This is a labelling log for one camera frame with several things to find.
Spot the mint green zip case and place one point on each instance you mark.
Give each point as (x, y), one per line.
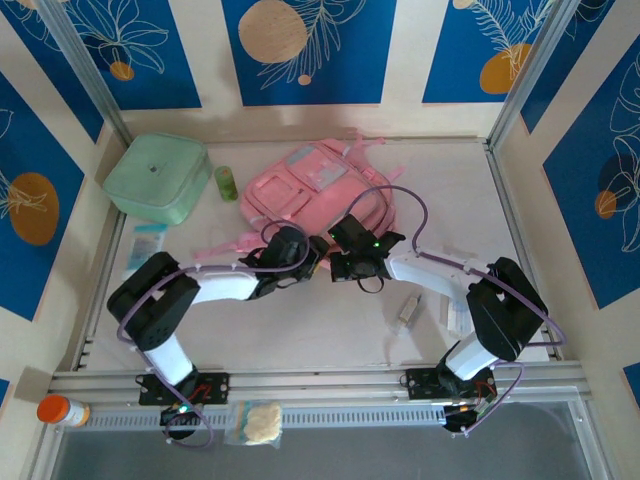
(155, 175)

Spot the aluminium cross rail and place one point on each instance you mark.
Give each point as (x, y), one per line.
(310, 382)

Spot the aluminium frame post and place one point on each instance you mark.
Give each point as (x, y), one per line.
(530, 70)
(80, 65)

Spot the clear bag of cotton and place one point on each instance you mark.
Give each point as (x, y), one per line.
(255, 422)

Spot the pink backpack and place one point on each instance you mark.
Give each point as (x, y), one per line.
(310, 200)

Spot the green cylindrical tube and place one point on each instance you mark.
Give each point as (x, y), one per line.
(226, 184)

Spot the blue white tissue packet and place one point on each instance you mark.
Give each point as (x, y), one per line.
(147, 245)

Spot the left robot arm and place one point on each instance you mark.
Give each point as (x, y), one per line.
(220, 290)

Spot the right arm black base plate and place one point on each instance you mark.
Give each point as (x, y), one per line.
(420, 385)

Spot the orange lid bottle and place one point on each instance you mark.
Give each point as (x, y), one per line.
(55, 411)

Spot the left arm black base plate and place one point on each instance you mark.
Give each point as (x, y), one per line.
(215, 387)

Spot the black controller box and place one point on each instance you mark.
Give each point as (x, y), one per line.
(465, 420)
(177, 420)

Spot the clear ruler set packet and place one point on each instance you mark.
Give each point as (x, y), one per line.
(455, 317)

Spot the small clear vial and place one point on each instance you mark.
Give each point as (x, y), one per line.
(409, 315)

